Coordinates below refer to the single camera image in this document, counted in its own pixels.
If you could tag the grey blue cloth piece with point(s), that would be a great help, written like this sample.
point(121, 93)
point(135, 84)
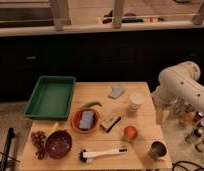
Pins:
point(116, 92)

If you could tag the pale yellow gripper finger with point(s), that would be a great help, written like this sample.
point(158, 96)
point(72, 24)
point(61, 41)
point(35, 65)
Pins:
point(161, 115)

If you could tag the metal cup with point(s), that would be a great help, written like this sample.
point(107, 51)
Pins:
point(157, 150)

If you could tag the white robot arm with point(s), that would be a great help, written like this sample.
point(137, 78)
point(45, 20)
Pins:
point(178, 81)

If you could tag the green plastic tray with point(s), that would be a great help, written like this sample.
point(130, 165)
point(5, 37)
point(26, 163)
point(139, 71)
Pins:
point(51, 98)

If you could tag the brown grape bunch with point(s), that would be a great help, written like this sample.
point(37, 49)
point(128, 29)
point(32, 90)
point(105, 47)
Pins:
point(38, 139)

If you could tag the purple bowl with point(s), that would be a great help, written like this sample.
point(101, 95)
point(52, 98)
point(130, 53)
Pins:
point(58, 144)

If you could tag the green chili pepper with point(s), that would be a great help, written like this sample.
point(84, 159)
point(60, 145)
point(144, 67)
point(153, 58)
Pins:
point(91, 104)

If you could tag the white paper cup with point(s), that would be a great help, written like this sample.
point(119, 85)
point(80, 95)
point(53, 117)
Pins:
point(135, 101)

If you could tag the black stand left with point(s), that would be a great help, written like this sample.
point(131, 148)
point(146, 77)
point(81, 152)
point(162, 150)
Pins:
point(10, 136)

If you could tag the orange plate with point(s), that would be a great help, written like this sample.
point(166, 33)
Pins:
point(76, 117)

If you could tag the red apple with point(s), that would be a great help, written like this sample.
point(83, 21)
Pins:
point(130, 133)

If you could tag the white dish brush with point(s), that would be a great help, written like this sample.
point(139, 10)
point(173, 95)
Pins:
point(86, 156)

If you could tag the bottles and clutter pile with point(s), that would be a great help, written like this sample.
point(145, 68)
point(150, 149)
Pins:
point(189, 117)

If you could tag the wooden block eraser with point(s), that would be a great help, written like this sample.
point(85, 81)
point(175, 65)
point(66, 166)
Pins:
point(109, 122)

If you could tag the blue sponge on plate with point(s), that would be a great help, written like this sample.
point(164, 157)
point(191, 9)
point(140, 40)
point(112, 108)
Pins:
point(86, 120)

